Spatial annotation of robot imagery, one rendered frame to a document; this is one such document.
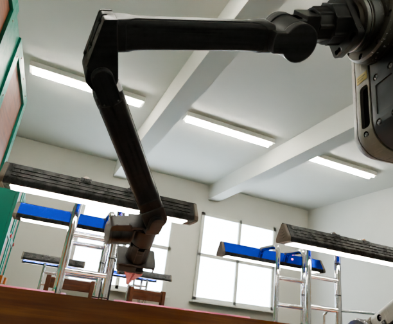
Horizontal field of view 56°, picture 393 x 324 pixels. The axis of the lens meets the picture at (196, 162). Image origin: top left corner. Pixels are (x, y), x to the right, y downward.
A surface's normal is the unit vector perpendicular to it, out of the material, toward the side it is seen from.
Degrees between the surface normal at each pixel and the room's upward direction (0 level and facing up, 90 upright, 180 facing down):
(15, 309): 90
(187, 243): 90
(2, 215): 90
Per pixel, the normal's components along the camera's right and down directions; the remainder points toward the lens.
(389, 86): -0.96, -0.20
